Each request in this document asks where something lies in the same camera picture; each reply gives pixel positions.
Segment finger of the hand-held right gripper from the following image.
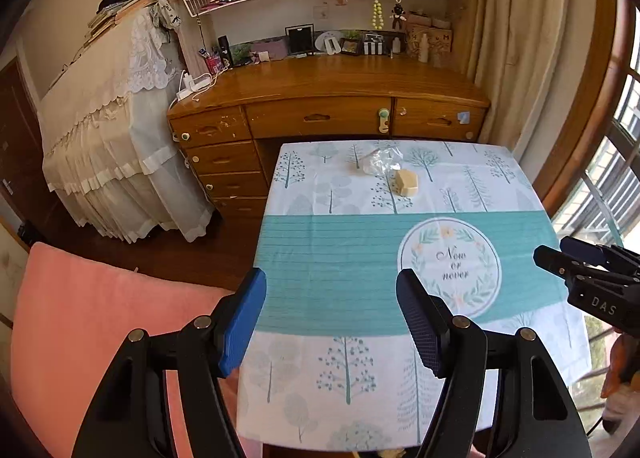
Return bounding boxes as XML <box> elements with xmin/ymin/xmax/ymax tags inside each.
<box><xmin>533</xmin><ymin>245</ymin><xmax>638</xmax><ymax>286</ymax></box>
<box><xmin>559</xmin><ymin>236</ymin><xmax>640</xmax><ymax>273</ymax></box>

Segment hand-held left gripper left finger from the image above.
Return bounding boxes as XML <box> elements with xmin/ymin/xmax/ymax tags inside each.
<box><xmin>72</xmin><ymin>268</ymin><xmax>268</xmax><ymax>458</ymax></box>

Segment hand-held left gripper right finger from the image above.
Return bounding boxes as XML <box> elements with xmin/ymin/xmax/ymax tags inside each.
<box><xmin>395</xmin><ymin>268</ymin><xmax>593</xmax><ymax>458</ymax></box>

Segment metal window grille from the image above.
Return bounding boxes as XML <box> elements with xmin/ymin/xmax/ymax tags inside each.
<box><xmin>550</xmin><ymin>5</ymin><xmax>640</xmax><ymax>251</ymax></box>

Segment tree print tablecloth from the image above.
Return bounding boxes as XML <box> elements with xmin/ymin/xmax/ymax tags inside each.
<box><xmin>235</xmin><ymin>139</ymin><xmax>592</xmax><ymax>454</ymax></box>

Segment clear plastic bag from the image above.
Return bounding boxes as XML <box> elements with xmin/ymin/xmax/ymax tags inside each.
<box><xmin>361</xmin><ymin>147</ymin><xmax>405</xmax><ymax>180</ymax></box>

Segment beige curtain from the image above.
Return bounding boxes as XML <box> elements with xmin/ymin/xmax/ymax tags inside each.
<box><xmin>467</xmin><ymin>0</ymin><xmax>609</xmax><ymax>180</ymax></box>

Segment white lace piano cover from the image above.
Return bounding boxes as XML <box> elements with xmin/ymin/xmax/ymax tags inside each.
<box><xmin>37</xmin><ymin>3</ymin><xmax>217</xmax><ymax>245</ymax></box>

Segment white power strip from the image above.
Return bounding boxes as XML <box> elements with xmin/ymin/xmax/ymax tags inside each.
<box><xmin>176</xmin><ymin>74</ymin><xmax>214</xmax><ymax>102</ymax></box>

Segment brown storage boxes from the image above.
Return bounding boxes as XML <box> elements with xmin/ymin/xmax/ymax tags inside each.
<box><xmin>405</xmin><ymin>20</ymin><xmax>454</xmax><ymax>67</ymax></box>

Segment wooden desk with drawers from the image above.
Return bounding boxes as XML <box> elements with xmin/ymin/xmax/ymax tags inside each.
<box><xmin>166</xmin><ymin>53</ymin><xmax>492</xmax><ymax>227</ymax></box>

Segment pink pen holder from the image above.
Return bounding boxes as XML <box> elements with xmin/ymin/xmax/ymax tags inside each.
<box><xmin>200</xmin><ymin>48</ymin><xmax>224</xmax><ymax>74</ymax></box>

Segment purple box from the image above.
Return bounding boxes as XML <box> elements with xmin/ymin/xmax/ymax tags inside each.
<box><xmin>250</xmin><ymin>38</ymin><xmax>288</xmax><ymax>62</ymax></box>

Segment dark wooden door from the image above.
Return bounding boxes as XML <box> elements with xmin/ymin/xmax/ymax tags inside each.
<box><xmin>0</xmin><ymin>58</ymin><xmax>63</xmax><ymax>239</ymax></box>

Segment white round stand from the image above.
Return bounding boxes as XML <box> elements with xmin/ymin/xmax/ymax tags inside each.
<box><xmin>315</xmin><ymin>30</ymin><xmax>346</xmax><ymax>57</ymax></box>

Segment patterned cloth bag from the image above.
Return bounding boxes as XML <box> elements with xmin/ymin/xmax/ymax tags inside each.
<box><xmin>150</xmin><ymin>0</ymin><xmax>182</xmax><ymax>32</ymax></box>

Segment stack of books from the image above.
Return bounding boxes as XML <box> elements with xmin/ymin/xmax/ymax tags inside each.
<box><xmin>82</xmin><ymin>0</ymin><xmax>163</xmax><ymax>47</ymax></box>

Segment wooden window frame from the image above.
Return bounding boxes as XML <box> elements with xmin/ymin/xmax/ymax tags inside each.
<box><xmin>530</xmin><ymin>0</ymin><xmax>634</xmax><ymax>217</ymax></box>

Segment black picture frame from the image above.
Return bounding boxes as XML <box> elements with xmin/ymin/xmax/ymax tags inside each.
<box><xmin>285</xmin><ymin>24</ymin><xmax>316</xmax><ymax>58</ymax></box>

